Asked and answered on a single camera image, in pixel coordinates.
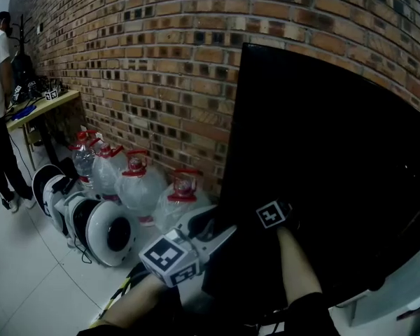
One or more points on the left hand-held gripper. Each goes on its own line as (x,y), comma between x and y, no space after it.
(164,257)

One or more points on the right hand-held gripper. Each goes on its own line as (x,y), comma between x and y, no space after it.
(271,213)

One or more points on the black refrigerator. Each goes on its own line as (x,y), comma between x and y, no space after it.
(318,135)

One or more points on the person's left forearm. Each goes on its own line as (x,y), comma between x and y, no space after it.
(140,299)

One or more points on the person's right forearm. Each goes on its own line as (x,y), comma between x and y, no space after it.
(297,268)

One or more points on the white round fan heaters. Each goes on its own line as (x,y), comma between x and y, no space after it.
(98,229)

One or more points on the person's black clothing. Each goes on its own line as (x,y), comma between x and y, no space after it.
(301,320)

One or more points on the crumpled clear water jug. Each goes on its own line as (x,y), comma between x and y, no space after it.
(82,159)

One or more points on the white round balance scooter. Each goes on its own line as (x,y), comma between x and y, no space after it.
(45,194)

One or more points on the wooden stool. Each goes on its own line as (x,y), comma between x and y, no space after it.
(31,142)

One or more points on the yellow wooden table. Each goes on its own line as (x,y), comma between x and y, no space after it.
(52,103)

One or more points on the spare hand-held gripper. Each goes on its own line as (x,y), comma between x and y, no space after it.
(51,95)
(17,93)

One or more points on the blue cloth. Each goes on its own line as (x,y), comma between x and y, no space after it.
(24,112)

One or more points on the black bag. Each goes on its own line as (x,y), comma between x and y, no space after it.
(24,72)

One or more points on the black coat rack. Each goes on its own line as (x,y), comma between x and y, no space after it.
(21,33)

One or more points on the white wall switch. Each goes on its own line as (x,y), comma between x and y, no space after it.
(39,28)

